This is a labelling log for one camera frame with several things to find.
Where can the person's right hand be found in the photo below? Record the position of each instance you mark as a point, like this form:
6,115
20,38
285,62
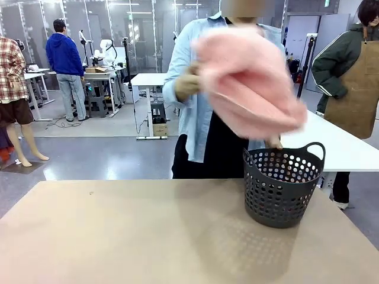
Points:
186,84

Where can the person's left hand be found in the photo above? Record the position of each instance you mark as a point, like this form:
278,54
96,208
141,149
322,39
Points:
276,143

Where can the pink terry towel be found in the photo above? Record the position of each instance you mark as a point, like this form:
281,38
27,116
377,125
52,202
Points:
242,80

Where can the person's right forearm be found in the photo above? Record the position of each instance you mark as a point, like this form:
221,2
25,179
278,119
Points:
170,88

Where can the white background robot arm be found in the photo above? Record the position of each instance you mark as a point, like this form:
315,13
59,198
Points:
106,47

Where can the white standing desk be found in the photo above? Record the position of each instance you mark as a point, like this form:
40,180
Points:
148,79

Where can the person in light blue shirt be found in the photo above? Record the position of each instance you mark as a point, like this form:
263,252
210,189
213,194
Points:
195,127

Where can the small printed cardboard box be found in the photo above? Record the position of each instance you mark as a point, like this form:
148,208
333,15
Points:
160,129

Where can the long white table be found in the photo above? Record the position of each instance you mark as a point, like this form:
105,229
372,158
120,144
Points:
340,148

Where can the dark grey perforated basket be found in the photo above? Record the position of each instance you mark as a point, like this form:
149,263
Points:
266,214

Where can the white desk with robot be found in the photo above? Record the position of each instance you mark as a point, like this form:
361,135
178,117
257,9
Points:
99,77

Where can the grey plastic step stool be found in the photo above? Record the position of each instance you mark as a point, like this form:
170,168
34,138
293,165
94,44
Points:
97,103

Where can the open cardboard box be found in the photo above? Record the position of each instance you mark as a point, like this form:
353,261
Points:
96,70

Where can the black stand with white top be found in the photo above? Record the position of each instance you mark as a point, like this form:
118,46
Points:
308,53

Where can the person in brown apron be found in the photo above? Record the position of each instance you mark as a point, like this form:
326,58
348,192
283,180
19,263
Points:
355,88

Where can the white light on stand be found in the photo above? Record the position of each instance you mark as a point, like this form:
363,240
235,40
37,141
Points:
82,37

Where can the man in blue hoodie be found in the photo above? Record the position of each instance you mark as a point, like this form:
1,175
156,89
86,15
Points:
63,56

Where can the small white desk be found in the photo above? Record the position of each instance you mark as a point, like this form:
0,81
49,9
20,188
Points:
37,75

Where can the mannequin in plaid shirt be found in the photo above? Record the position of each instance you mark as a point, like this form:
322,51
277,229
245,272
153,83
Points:
12,71

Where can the black camera tripod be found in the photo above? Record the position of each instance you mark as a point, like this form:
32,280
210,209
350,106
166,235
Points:
128,65

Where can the grey mannequin base plate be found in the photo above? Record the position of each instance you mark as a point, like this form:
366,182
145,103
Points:
17,169

